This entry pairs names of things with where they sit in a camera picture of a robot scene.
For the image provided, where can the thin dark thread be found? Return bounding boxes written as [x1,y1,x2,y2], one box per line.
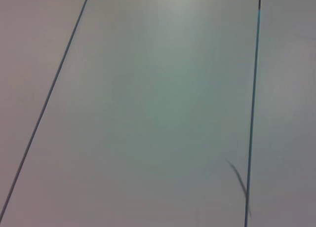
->
[226,159,252,218]

